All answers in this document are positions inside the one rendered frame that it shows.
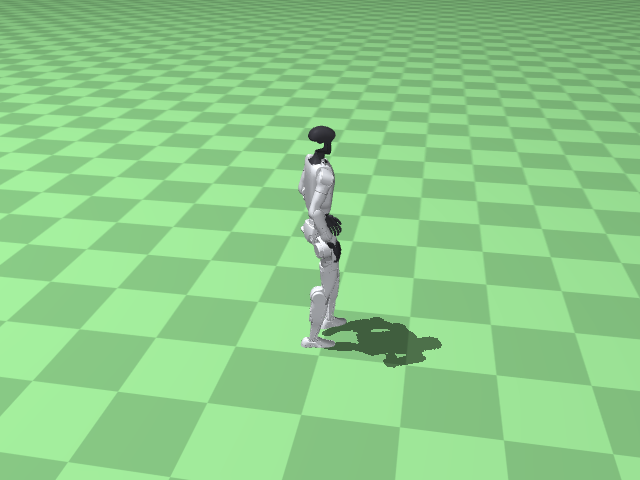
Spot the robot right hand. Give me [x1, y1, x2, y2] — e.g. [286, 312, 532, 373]
[327, 240, 341, 263]

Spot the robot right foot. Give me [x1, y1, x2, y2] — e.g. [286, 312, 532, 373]
[301, 337, 335, 348]

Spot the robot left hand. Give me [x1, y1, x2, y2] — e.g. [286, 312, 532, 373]
[325, 214, 342, 236]

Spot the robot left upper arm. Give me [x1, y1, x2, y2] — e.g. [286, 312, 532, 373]
[298, 154, 314, 196]

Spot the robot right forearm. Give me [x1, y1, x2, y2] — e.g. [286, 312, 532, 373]
[313, 210, 337, 245]

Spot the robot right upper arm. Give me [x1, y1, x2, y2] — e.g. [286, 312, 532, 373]
[308, 168, 334, 220]

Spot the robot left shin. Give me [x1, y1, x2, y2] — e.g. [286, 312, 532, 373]
[321, 274, 339, 321]

